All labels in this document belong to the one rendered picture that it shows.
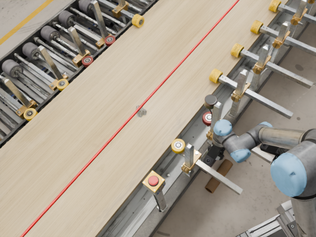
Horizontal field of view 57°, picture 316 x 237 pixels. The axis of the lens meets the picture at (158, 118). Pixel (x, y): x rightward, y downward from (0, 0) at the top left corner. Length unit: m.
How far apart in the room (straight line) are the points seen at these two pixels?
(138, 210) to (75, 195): 0.41
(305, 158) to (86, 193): 1.13
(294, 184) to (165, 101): 1.07
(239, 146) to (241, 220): 1.29
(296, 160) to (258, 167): 1.72
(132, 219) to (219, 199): 0.90
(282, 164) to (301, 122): 2.02
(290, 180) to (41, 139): 1.41
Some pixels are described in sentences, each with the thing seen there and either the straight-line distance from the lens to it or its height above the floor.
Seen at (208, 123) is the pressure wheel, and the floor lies 0.90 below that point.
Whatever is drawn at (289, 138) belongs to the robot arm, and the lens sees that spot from 1.13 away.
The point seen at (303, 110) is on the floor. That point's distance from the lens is 3.00.
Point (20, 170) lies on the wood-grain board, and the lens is 1.86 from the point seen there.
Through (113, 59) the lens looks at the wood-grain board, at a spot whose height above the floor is 0.90.
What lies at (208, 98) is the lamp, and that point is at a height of 1.17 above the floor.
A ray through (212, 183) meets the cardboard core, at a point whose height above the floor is 0.08.
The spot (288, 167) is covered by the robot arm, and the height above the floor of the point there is 1.60.
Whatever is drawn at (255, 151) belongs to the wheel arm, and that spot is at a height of 0.86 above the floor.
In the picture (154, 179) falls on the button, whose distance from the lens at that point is 1.25.
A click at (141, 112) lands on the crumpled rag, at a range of 1.77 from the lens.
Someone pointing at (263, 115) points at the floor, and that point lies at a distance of 2.86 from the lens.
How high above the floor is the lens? 2.42
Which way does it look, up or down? 61 degrees down
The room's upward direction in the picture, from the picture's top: 10 degrees counter-clockwise
